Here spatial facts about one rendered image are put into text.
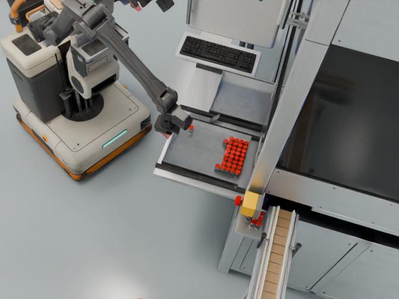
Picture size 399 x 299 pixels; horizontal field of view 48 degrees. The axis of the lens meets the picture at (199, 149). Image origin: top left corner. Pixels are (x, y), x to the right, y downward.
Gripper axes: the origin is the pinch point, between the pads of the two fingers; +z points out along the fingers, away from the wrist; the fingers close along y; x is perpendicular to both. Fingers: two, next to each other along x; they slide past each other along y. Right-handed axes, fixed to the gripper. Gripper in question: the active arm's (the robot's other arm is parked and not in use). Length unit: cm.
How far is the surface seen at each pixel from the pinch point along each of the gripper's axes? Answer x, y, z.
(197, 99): 34.6, 3.1, 14.3
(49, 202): -3, -76, 100
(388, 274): -12, 109, 44
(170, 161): -2.6, 1.6, 14.1
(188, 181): -9.4, 12.1, 14.7
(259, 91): 50, 31, 15
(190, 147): 7.3, 8.1, 14.3
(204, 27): 89, -9, 18
